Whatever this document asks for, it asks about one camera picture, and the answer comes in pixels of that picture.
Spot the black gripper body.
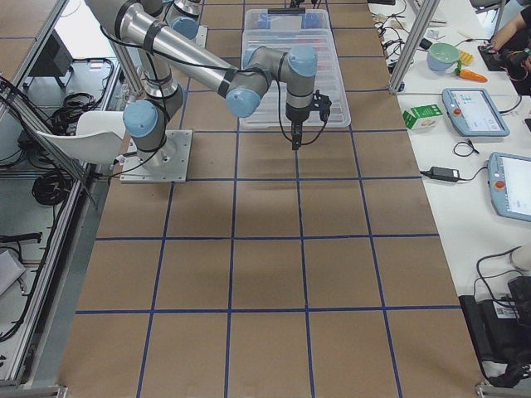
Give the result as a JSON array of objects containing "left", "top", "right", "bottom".
[{"left": 285, "top": 93, "right": 318, "bottom": 124}]

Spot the clear plastic box lid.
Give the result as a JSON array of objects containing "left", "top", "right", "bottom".
[{"left": 240, "top": 32, "right": 351, "bottom": 129}]

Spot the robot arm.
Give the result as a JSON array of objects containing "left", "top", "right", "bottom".
[
  {"left": 163, "top": 0, "right": 200, "bottom": 24},
  {"left": 87, "top": 1, "right": 330, "bottom": 150}
]

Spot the clear plastic storage box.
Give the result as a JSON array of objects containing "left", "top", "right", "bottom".
[{"left": 242, "top": 8, "right": 331, "bottom": 49}]

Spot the green white carton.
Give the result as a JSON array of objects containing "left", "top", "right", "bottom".
[{"left": 402, "top": 104, "right": 443, "bottom": 130}]

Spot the black power adapter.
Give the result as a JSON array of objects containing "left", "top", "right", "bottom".
[{"left": 429, "top": 167, "right": 460, "bottom": 182}]

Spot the green bowl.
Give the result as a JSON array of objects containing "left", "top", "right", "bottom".
[{"left": 426, "top": 42, "right": 460, "bottom": 71}]

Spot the toy carrot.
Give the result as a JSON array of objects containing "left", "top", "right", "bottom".
[{"left": 455, "top": 61, "right": 488, "bottom": 83}]

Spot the teach pendant tablet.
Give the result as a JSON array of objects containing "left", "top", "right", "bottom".
[
  {"left": 441, "top": 88, "right": 510, "bottom": 138},
  {"left": 487, "top": 152, "right": 530, "bottom": 222}
]

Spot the yellow toy corn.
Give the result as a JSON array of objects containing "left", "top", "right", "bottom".
[{"left": 458, "top": 50, "right": 474, "bottom": 66}]

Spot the white chair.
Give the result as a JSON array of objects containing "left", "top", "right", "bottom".
[{"left": 37, "top": 111, "right": 125, "bottom": 164}]

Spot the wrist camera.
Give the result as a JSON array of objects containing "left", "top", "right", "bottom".
[{"left": 311, "top": 90, "right": 332, "bottom": 124}]

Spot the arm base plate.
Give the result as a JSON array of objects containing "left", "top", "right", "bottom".
[
  {"left": 180, "top": 25, "right": 208, "bottom": 48},
  {"left": 119, "top": 130, "right": 192, "bottom": 183}
]

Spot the aluminium frame post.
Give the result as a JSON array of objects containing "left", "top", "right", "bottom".
[{"left": 388, "top": 0, "right": 440, "bottom": 95}]

